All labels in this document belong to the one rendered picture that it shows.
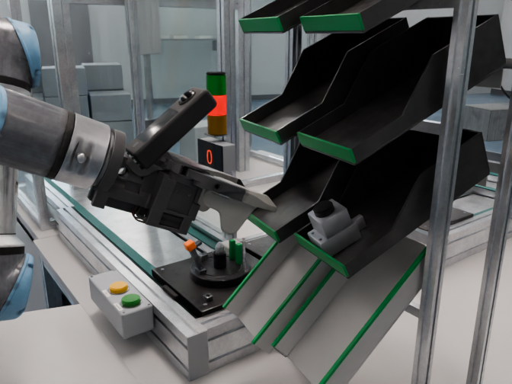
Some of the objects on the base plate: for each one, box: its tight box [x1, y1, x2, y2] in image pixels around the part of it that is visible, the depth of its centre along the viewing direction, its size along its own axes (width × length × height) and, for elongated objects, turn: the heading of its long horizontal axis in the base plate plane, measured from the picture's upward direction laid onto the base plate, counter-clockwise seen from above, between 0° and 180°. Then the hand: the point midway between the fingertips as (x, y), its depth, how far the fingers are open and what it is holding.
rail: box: [56, 206, 210, 382], centre depth 130 cm, size 6×89×11 cm, turn 36°
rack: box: [274, 0, 512, 384], centre depth 86 cm, size 21×36×80 cm, turn 36°
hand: (256, 192), depth 65 cm, fingers open, 8 cm apart
